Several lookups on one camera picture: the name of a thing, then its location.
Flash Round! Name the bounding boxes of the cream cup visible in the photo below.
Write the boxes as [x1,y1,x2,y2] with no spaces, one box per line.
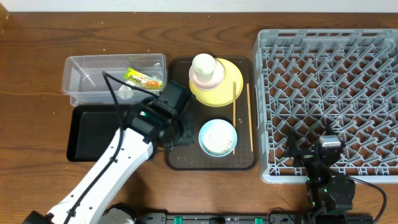
[192,54,216,76]

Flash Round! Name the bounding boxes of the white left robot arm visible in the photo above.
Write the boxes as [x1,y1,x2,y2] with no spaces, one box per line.
[24,100,186,223]

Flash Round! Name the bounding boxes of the green orange snack wrapper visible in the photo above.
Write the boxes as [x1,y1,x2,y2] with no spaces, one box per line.
[123,67,164,90]

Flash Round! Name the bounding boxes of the grey plastic dishwasher rack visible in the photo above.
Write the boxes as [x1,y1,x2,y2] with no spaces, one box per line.
[252,29,397,184]

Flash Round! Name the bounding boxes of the rice leftovers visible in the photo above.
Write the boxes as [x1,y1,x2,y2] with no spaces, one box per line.
[203,128,234,156]

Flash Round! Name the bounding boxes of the white napkin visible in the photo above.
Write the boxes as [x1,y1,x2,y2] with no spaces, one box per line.
[118,80,136,100]

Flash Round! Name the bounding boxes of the black plastic tray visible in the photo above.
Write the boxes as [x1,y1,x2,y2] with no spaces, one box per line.
[66,104,158,162]

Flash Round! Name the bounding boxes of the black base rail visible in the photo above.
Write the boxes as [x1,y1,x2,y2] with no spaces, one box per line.
[105,203,374,224]

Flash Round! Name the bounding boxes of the left wooden chopstick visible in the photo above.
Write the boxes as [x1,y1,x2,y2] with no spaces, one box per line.
[232,81,237,156]

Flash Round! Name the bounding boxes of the yellow plate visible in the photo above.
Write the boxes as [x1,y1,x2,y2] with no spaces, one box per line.
[189,58,243,107]

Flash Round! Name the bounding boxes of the pink bowl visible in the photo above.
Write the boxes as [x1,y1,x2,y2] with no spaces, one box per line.
[189,59,225,90]

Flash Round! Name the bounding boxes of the clear plastic waste bin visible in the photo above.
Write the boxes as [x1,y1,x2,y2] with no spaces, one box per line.
[62,54,167,106]

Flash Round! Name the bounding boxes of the wooden chopstick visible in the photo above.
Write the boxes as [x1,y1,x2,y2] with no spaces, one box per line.
[246,83,254,152]
[232,81,237,156]

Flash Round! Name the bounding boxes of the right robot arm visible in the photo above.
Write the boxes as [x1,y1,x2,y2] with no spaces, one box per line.
[284,128,356,223]

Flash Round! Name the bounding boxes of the brown plastic serving tray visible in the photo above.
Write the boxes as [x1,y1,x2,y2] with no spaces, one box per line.
[165,56,258,170]

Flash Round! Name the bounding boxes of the right wooden chopstick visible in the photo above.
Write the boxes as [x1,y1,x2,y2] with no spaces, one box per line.
[246,83,254,152]

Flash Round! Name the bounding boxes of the light blue bowl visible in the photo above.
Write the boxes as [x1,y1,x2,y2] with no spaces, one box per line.
[198,119,238,157]

